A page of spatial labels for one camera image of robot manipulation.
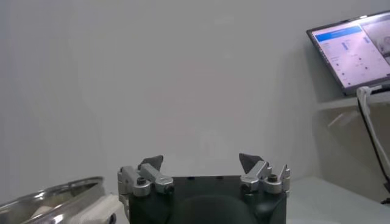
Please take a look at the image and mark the stainless steel steamer basket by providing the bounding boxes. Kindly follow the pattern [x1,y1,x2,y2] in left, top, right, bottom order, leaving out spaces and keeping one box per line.
[0,176,106,224]

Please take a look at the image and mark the white electric pot base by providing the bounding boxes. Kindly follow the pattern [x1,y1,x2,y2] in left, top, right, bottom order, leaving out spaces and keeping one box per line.
[68,193,124,224]

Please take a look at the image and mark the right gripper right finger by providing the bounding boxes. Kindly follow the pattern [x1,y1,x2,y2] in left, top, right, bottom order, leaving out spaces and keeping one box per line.
[238,152,292,195]

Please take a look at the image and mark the white laptop charging cable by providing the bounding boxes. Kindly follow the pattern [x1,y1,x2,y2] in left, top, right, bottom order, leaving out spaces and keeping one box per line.
[356,85,390,180]

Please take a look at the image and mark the open grey laptop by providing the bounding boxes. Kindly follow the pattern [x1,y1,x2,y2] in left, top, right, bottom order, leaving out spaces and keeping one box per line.
[306,10,390,97]

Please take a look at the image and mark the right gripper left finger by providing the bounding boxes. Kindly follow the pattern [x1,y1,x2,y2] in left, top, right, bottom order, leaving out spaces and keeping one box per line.
[117,154,176,197]

